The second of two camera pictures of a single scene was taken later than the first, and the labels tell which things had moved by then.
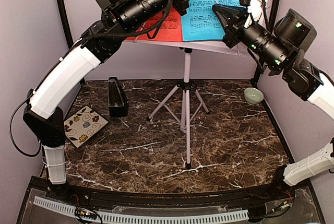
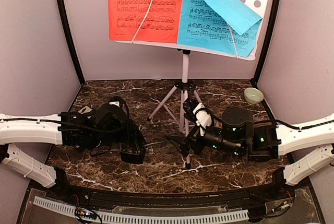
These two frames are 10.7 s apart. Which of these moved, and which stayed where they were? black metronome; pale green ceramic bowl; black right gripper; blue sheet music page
Moved: black right gripper; black metronome
Stayed: blue sheet music page; pale green ceramic bowl
